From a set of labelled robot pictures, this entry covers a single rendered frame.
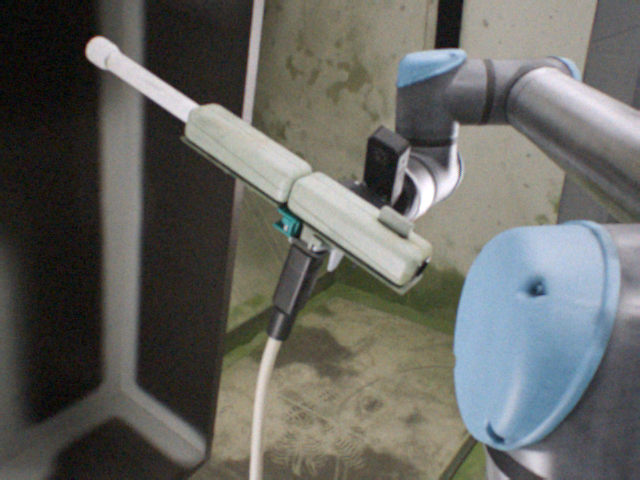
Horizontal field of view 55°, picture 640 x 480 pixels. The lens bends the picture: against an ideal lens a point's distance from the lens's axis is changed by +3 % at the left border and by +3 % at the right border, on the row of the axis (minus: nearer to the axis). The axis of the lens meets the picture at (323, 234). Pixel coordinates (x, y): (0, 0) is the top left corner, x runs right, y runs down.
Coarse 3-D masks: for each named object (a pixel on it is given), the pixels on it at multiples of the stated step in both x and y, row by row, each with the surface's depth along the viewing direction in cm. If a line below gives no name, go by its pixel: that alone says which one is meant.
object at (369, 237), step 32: (128, 64) 72; (160, 96) 69; (192, 128) 66; (224, 128) 64; (224, 160) 65; (256, 160) 62; (288, 160) 63; (288, 192) 62; (320, 192) 60; (320, 224) 60; (352, 224) 58; (384, 224) 58; (288, 256) 65; (320, 256) 62; (352, 256) 59; (384, 256) 57; (416, 256) 56; (288, 288) 67; (288, 320) 69
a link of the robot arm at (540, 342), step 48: (528, 240) 30; (576, 240) 30; (624, 240) 30; (480, 288) 34; (528, 288) 29; (576, 288) 28; (624, 288) 28; (480, 336) 33; (528, 336) 27; (576, 336) 27; (624, 336) 27; (480, 384) 32; (528, 384) 27; (576, 384) 27; (624, 384) 27; (480, 432) 31; (528, 432) 29; (576, 432) 29; (624, 432) 28
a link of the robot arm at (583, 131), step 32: (512, 64) 81; (544, 64) 78; (512, 96) 77; (544, 96) 69; (576, 96) 65; (608, 96) 64; (544, 128) 66; (576, 128) 60; (608, 128) 56; (576, 160) 58; (608, 160) 53; (608, 192) 52
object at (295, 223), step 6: (282, 210) 63; (288, 210) 63; (288, 216) 62; (294, 216) 62; (276, 222) 64; (282, 222) 64; (288, 222) 62; (294, 222) 62; (300, 222) 63; (282, 228) 63; (294, 228) 63; (300, 228) 64; (288, 234) 63; (294, 234) 63
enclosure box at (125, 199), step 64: (0, 0) 102; (64, 0) 111; (128, 0) 120; (192, 0) 110; (256, 0) 100; (0, 64) 106; (64, 64) 116; (192, 64) 116; (256, 64) 107; (0, 128) 111; (64, 128) 121; (128, 128) 133; (0, 192) 116; (64, 192) 128; (128, 192) 140; (192, 192) 128; (0, 256) 122; (64, 256) 135; (128, 256) 149; (192, 256) 135; (0, 320) 128; (64, 320) 143; (128, 320) 158; (192, 320) 142; (0, 384) 135; (64, 384) 152; (128, 384) 168; (192, 384) 151; (0, 448) 144; (64, 448) 153; (128, 448) 155; (192, 448) 158
